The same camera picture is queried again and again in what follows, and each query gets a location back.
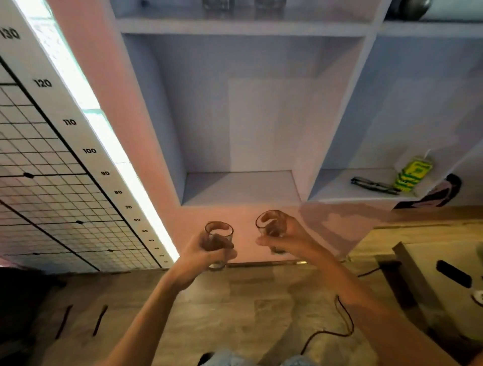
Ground round metal bowl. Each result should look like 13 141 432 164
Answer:
388 0 432 21

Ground person's right hand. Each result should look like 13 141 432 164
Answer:
256 211 330 265

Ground black cable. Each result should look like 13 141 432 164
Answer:
300 266 382 356

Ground dark figure wall picture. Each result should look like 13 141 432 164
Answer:
393 173 463 210

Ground person's left hand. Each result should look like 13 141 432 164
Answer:
171 226 238 292

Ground person's left forearm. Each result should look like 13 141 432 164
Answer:
92 266 191 366

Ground bright light strip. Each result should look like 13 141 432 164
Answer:
13 0 180 263

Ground low beige table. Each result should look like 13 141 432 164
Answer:
392 241 483 359

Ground black folded eyeglasses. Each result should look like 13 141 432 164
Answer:
350 176 401 195

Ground person's right forearm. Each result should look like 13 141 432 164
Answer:
313 251 483 366

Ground white shelf cabinet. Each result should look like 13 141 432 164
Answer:
47 0 483 266

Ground clear drinking glass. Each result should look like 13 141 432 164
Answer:
255 210 288 255
204 221 234 270

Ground black strap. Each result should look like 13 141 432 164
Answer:
55 304 73 340
92 305 109 337

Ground green and yellow carton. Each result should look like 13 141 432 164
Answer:
393 150 434 193

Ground white measuring grid board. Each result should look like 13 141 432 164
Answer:
0 0 175 274

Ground person's blue jeans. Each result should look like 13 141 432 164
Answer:
197 349 315 366

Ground black remote control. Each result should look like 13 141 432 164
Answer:
436 260 473 289

